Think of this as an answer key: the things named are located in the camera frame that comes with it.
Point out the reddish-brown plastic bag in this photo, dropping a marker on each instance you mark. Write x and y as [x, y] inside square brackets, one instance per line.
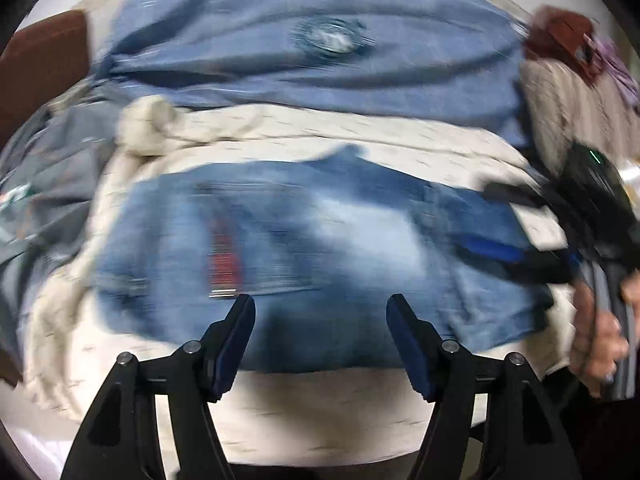
[564, 36]

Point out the purple cloth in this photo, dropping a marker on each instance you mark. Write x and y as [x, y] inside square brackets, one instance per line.
[610, 63]

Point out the person's right hand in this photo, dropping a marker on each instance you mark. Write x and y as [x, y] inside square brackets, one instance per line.
[598, 344]

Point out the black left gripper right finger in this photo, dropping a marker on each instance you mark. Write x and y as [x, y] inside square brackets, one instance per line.
[444, 374]

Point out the blue denim jeans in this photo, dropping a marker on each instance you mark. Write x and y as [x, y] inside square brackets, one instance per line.
[320, 245]

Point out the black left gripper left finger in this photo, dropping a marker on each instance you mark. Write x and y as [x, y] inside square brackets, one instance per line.
[200, 373]

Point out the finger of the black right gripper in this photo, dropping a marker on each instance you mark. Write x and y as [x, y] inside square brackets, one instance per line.
[518, 194]
[522, 265]

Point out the cream leaf-print bedsheet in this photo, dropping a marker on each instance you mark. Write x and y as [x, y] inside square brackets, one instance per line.
[346, 417]

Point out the brown wooden headboard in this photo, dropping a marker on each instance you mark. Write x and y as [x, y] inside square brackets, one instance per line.
[40, 62]

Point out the striped beige pillow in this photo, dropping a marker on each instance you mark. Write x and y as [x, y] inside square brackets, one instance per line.
[564, 109]

